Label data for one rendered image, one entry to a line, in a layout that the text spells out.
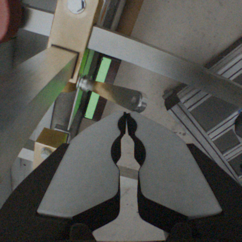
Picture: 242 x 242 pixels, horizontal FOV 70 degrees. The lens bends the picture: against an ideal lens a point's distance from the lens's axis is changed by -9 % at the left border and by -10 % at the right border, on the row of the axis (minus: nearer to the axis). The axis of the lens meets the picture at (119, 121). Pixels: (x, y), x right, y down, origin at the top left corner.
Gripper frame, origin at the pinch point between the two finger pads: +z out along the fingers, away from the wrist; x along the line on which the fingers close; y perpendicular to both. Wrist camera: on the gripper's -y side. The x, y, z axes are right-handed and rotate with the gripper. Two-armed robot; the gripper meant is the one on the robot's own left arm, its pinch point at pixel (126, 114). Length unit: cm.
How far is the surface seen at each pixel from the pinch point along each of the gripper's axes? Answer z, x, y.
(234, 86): 14.6, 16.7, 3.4
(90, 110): 30.9, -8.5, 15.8
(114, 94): 3.6, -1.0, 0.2
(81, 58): 13.8, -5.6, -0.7
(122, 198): 103, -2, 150
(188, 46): 101, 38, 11
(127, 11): 93, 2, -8
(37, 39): 38.9, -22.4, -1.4
